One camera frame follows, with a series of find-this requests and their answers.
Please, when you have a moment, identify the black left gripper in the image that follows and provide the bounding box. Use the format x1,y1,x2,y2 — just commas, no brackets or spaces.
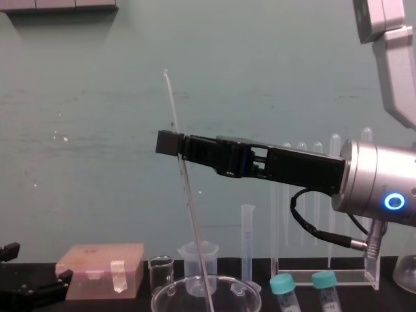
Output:
0,242,74,312

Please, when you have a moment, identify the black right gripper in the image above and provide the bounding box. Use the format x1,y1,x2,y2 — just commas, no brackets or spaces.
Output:
155,129,346,196

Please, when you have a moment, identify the long glass thermometer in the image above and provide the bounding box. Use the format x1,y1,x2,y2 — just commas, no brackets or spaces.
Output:
162,68,216,312

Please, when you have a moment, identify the clear plastic beaker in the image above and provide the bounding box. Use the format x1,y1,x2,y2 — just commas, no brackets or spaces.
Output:
176,240,219,297

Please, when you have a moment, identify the small glass beaker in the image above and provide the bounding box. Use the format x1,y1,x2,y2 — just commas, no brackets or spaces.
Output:
148,255,175,297

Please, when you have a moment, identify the teal capped centrifuge tube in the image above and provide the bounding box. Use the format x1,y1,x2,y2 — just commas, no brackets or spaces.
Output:
268,272,302,312
311,270,341,312

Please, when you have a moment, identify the clear acrylic rack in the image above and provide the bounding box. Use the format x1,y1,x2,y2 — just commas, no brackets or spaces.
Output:
270,181,382,291

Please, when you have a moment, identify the pink pipette tip box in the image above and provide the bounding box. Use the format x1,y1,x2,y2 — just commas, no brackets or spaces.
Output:
55,242,146,300

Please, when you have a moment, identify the clear plastic graduated cylinder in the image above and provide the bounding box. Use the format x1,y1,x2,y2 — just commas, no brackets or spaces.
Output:
239,203,261,291

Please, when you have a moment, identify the round glass dish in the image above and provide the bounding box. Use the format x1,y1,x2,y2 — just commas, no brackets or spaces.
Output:
149,274,263,312

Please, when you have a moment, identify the black table cloth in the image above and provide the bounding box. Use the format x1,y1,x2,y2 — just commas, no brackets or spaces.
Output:
0,255,416,312

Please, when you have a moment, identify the clear glass flask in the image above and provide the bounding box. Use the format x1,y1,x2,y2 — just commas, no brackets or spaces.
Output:
392,239,416,296

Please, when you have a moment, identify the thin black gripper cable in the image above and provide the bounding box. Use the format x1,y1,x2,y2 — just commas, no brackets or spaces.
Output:
290,187,388,261

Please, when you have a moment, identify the grey wall shelf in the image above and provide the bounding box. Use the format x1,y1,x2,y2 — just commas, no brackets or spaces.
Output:
0,0,120,14

